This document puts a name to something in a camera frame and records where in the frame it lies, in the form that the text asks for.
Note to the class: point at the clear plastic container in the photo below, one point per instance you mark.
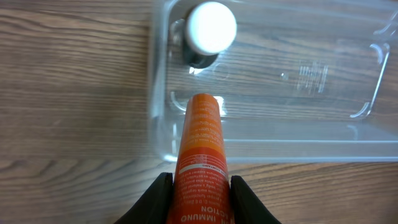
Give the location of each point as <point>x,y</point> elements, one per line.
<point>303,81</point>

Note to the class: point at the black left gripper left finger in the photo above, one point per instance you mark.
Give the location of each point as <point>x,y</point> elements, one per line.
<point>153,206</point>

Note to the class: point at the orange tube white cap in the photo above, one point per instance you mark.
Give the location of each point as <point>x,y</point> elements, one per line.
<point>201,182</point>

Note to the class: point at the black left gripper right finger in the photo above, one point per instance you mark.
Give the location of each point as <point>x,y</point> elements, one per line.
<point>248,209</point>

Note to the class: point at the black bottle white cap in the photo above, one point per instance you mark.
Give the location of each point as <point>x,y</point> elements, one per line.
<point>209,30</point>

